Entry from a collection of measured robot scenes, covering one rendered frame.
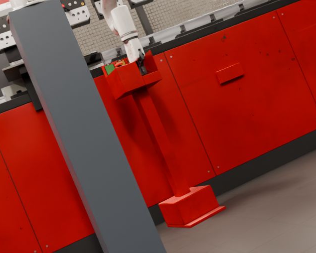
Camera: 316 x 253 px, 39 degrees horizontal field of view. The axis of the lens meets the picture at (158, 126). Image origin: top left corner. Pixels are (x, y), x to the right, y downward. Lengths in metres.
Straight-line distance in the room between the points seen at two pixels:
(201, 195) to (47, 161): 0.79
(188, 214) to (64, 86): 0.85
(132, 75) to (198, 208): 0.68
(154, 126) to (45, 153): 0.58
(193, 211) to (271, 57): 1.07
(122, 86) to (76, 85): 0.52
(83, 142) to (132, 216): 0.30
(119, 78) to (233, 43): 0.82
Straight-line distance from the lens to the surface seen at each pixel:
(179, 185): 2.12
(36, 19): 1.62
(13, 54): 2.55
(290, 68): 2.72
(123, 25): 2.15
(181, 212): 2.03
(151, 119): 2.10
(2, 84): 3.04
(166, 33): 2.63
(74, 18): 2.56
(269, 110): 2.61
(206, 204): 2.09
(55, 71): 1.57
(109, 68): 2.21
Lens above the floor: 0.42
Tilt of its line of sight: 1 degrees up
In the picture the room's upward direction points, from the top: 23 degrees counter-clockwise
